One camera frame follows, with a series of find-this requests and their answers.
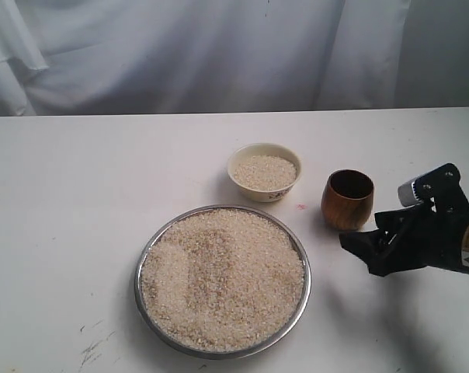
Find white backdrop cloth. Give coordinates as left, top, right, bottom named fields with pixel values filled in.
left=0, top=1, right=469, bottom=116

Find small cream ceramic bowl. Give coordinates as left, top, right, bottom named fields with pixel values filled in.
left=228, top=143, right=302, bottom=203

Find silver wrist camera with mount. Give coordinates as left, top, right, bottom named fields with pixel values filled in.
left=398, top=163, right=469, bottom=212

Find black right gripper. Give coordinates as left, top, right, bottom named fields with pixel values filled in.
left=339, top=204, right=469, bottom=277

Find brown wooden cup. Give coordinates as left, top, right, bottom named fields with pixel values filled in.
left=321, top=169, right=374, bottom=231

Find large steel rice plate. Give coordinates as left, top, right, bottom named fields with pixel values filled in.
left=134, top=205, right=311, bottom=360

